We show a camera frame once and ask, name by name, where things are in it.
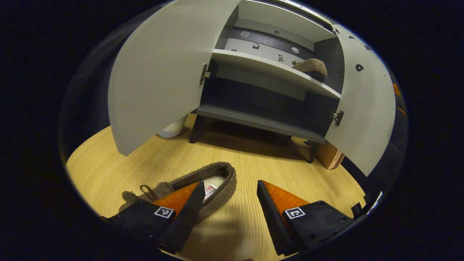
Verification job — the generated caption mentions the white shoe cabinet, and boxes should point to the white shoe cabinet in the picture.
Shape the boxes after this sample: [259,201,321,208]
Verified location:
[188,0,345,163]

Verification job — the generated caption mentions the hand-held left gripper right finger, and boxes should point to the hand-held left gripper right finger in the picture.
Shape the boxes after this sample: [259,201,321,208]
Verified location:
[257,180,355,256]

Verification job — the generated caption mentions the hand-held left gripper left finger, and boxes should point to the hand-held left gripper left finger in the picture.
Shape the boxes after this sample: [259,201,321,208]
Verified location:
[101,181,206,254]

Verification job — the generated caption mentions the white shoe cabinet door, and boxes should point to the white shoe cabinet door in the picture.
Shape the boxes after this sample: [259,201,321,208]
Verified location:
[108,0,241,156]
[324,25,396,177]

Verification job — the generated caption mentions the black backdrop cloth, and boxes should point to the black backdrop cloth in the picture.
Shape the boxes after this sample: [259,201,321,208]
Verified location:
[58,22,408,203]

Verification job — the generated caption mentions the brown fuzzy shoe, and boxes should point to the brown fuzzy shoe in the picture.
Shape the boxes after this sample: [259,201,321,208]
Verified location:
[119,162,237,223]
[292,58,328,83]

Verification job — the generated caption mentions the pale blue plush toy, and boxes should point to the pale blue plush toy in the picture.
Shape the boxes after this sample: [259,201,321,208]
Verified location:
[158,116,187,139]

